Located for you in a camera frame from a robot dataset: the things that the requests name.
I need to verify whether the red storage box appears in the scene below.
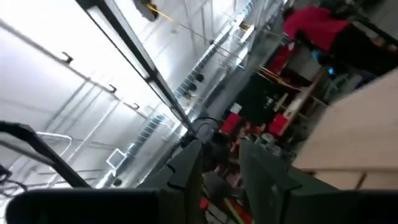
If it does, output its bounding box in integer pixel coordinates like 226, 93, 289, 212
221, 111, 243, 135
268, 113, 290, 137

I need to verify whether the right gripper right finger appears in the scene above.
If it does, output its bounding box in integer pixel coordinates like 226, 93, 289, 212
239, 139, 338, 224

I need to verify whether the black ceiling cord reel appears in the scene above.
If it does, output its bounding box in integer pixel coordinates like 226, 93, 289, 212
132, 0, 175, 23

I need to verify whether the person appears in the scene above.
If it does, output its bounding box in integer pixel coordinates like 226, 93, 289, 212
281, 4, 398, 77

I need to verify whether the long ceiling light bar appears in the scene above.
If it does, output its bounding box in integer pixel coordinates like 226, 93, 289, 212
76, 0, 195, 133

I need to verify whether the wooden shelf with black legs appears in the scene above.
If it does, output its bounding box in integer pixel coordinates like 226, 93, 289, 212
291, 67, 398, 191

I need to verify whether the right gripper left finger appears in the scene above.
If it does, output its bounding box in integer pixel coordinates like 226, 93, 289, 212
137, 139, 205, 224

